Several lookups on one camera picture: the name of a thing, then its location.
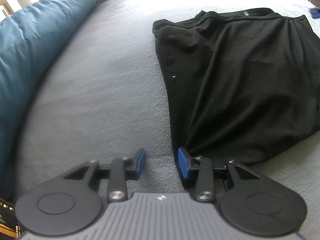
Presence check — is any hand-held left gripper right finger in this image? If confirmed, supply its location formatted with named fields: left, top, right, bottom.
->
left=177, top=147, right=263, bottom=202

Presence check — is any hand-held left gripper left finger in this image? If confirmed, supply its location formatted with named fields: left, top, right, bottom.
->
left=62, top=148, right=147, bottom=202

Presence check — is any black t-shirt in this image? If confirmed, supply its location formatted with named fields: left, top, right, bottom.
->
left=152, top=8, right=320, bottom=190

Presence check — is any grey bed blanket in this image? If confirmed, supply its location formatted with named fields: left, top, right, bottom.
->
left=5, top=0, right=320, bottom=205

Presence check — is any smartphone with lit screen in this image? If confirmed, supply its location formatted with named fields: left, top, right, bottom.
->
left=0, top=197, right=23, bottom=239

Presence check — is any blue duvet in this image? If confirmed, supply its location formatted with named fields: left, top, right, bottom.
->
left=0, top=0, right=113, bottom=170

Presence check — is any cream carved headboard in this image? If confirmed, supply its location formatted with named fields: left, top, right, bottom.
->
left=0, top=0, right=24, bottom=22

